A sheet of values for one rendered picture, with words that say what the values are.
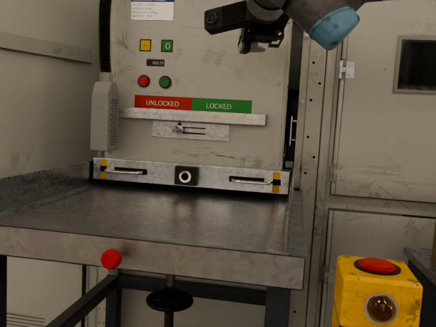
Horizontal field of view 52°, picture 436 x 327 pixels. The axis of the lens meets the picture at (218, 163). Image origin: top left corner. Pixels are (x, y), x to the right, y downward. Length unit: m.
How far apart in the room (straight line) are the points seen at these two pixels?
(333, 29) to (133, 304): 1.14
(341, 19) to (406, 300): 0.44
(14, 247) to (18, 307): 0.91
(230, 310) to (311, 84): 0.75
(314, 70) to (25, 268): 1.16
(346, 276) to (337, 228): 0.90
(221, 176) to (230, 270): 0.48
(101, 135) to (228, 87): 0.35
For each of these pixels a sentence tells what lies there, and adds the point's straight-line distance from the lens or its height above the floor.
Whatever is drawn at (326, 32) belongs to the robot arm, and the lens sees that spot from 0.77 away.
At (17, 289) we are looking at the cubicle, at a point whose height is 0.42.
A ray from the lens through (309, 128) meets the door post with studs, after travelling 1.38.
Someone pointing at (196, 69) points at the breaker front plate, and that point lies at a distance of 1.21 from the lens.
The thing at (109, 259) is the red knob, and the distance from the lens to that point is 0.75.
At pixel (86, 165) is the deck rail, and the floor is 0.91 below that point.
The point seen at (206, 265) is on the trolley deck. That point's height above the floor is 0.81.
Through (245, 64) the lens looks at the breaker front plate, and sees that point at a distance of 1.19.
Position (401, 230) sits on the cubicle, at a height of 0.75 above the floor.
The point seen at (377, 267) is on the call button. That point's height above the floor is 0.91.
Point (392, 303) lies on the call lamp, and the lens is 0.51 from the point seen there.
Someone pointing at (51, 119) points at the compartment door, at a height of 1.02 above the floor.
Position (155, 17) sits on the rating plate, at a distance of 1.26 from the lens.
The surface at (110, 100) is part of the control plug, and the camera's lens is 1.17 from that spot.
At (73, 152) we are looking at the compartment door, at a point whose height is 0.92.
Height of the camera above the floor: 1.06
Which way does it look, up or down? 6 degrees down
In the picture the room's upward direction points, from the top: 3 degrees clockwise
